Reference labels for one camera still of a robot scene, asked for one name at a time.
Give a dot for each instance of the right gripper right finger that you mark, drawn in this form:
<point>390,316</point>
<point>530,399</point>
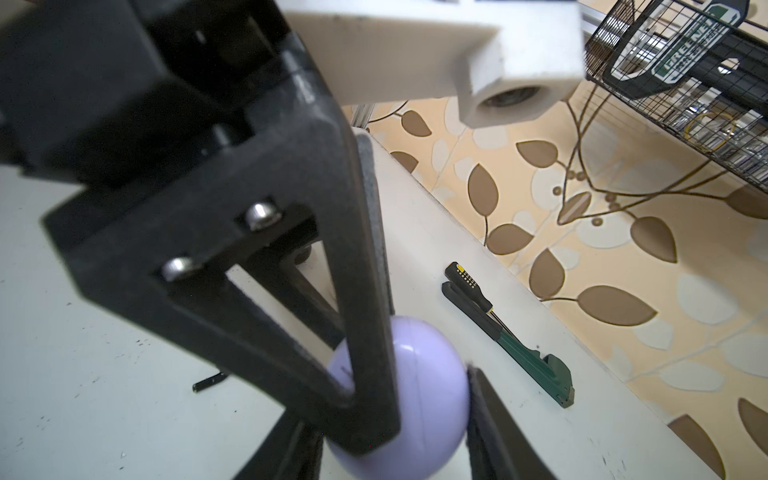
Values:
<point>497,446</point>

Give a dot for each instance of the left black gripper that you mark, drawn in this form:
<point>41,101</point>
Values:
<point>99,92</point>

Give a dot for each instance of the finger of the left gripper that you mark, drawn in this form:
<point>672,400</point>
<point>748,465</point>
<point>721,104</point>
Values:
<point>271,262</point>
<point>162,252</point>

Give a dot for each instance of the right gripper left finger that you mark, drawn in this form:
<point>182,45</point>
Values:
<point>292,450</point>

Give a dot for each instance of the purple round earbud case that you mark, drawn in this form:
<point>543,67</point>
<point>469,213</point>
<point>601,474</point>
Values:
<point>434,403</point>

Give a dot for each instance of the black yellow screwdriver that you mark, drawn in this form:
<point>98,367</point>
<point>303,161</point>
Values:
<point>458,275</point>

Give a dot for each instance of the black tool set in basket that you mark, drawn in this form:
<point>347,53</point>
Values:
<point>670,42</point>

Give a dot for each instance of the green handled tool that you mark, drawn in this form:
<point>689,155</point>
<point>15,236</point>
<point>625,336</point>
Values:
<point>548,371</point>

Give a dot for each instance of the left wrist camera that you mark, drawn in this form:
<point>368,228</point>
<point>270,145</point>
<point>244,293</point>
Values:
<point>505,62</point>

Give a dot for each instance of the back wire basket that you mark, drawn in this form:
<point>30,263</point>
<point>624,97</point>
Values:
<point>731,136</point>

